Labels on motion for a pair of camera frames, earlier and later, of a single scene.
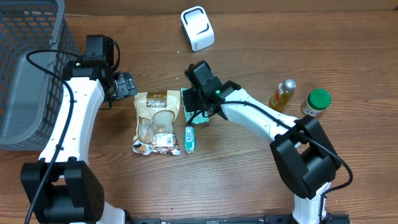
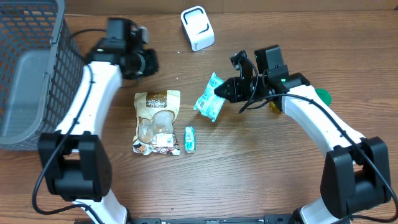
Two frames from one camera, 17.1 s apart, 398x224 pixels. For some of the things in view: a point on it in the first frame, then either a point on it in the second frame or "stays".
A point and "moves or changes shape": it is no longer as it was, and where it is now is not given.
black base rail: [254, 219] stays
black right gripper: [189, 99] to [239, 88]
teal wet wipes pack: [199, 118] moves or changes shape
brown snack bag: [155, 114] stays
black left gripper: [127, 86] to [153, 66]
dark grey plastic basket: [30, 98] stays
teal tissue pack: [189, 139] stays
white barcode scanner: [197, 24] stays
